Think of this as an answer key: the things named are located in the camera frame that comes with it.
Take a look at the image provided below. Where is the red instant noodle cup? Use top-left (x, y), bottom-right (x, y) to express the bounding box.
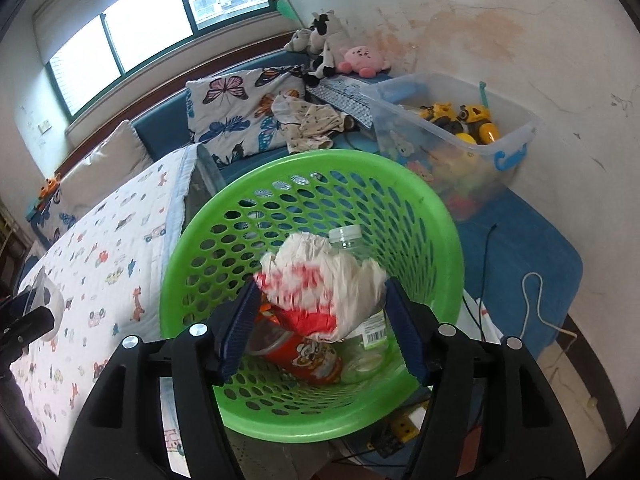
top-left (245, 318), bottom-right (343, 386)

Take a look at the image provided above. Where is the white red wrapper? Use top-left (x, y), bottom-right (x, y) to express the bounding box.
top-left (254, 232), bottom-right (387, 344)

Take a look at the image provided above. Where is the orange snack bag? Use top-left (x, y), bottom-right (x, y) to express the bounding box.
top-left (256, 292), bottom-right (288, 330)

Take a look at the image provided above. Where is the left butterfly pillow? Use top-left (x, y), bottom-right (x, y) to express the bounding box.
top-left (26, 174), bottom-right (77, 249)

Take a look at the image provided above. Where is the printed white tablecloth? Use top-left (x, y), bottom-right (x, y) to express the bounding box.
top-left (10, 144), bottom-right (224, 472)

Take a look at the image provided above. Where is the clear plastic bottle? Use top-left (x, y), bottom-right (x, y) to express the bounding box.
top-left (329, 224), bottom-right (390, 385)

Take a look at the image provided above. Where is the beige cushion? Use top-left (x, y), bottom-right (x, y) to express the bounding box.
top-left (60, 119), bottom-right (153, 218)

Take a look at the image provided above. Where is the green plastic mesh basket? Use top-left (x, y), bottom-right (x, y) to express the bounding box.
top-left (160, 150), bottom-right (464, 443)

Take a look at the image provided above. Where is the clear plastic storage bin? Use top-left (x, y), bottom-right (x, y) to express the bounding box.
top-left (361, 73), bottom-right (539, 221)

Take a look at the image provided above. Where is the yellow toy truck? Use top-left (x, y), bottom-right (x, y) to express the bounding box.
top-left (418, 102), bottom-right (501, 145)

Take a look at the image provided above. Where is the butterfly print pillow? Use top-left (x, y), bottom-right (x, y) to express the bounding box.
top-left (186, 65), bottom-right (306, 167)

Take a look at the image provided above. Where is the crumpled beige cloth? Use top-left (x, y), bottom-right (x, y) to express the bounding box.
top-left (271, 96), bottom-right (356, 154)

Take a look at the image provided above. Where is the patterned grey cloth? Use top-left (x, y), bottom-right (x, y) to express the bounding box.
top-left (307, 75), bottom-right (373, 129)

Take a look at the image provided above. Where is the pink plush toy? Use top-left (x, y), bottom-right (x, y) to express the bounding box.
top-left (336, 46), bottom-right (390, 79)

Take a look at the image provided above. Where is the cow plush toy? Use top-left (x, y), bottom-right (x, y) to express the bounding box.
top-left (284, 10), bottom-right (354, 88)

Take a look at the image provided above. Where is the white cable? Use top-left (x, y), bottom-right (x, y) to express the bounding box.
top-left (516, 271), bottom-right (601, 409)

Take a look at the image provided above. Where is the window with green frame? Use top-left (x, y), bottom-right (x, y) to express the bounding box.
top-left (32, 0), bottom-right (276, 118)

